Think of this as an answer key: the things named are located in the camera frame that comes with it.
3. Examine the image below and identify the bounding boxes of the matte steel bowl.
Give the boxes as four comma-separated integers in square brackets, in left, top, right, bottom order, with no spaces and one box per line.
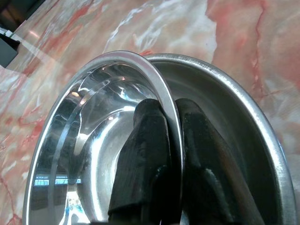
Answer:
[149,53,297,225]

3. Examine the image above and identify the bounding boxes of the shiny steel bowl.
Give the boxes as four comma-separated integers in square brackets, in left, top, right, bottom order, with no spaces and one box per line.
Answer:
[22,50,186,225]

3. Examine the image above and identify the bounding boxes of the dark chair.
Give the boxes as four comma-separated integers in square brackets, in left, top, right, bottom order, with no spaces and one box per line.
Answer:
[0,32,21,68]

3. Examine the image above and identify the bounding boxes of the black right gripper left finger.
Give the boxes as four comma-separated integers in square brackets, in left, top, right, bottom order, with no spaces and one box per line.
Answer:
[107,98,173,225]

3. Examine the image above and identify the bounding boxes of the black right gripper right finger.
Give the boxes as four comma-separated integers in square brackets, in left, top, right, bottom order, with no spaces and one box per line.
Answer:
[175,97,263,225]

